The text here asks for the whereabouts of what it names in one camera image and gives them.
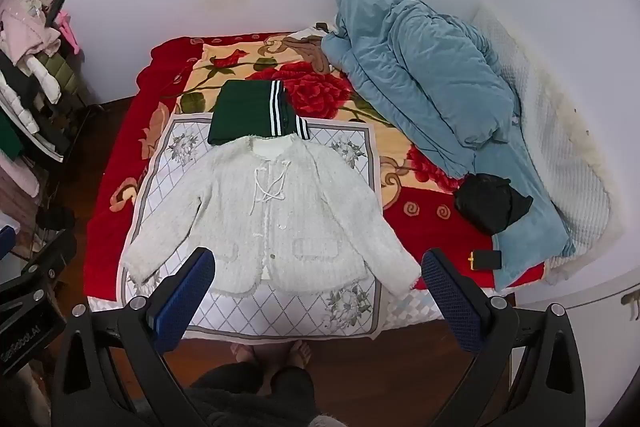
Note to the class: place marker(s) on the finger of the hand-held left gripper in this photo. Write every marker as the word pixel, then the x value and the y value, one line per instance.
pixel 52 264

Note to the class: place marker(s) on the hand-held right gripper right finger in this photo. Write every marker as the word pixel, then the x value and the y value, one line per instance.
pixel 450 302

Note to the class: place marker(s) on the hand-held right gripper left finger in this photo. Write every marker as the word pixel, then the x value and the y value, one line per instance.
pixel 184 294

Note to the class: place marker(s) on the white fuzzy cardigan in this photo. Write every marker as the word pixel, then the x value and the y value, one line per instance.
pixel 270 212

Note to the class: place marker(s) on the black metal clothes rack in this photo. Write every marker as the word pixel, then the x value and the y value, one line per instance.
pixel 70 127

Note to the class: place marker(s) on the pink clothes hanger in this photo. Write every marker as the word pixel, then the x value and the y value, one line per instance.
pixel 67 32

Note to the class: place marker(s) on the small black box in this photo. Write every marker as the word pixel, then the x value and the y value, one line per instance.
pixel 486 259

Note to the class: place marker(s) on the person's left foot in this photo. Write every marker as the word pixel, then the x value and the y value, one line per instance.
pixel 246 353

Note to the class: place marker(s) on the person's foot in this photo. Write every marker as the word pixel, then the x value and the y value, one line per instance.
pixel 246 353
pixel 299 354

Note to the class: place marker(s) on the black garment bundle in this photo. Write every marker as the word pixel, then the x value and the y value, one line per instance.
pixel 487 202

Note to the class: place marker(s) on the person's dark grey trousers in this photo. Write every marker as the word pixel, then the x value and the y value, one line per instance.
pixel 250 397

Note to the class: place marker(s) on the person's right foot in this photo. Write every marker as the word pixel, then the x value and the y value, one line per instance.
pixel 299 354

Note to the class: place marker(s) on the white bedside cabinet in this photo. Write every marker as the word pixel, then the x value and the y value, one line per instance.
pixel 595 337

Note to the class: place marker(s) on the person's grey fuzzy clothing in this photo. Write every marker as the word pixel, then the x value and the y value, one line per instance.
pixel 325 423

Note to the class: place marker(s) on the white quilted pillow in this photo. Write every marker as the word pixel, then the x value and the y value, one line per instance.
pixel 565 167

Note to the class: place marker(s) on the white puffer garment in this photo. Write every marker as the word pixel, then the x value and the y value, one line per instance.
pixel 42 79

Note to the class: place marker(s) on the green garment with white stripes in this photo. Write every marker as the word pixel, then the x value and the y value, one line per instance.
pixel 245 114

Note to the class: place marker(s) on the olive puffer garment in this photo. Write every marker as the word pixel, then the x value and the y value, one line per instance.
pixel 62 74

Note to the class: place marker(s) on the pink garment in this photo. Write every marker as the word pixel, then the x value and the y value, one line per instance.
pixel 27 27

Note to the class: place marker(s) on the red floral blanket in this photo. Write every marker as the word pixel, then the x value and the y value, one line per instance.
pixel 240 62

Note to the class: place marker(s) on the brown ribbed cloth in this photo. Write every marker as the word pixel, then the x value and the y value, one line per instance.
pixel 312 54

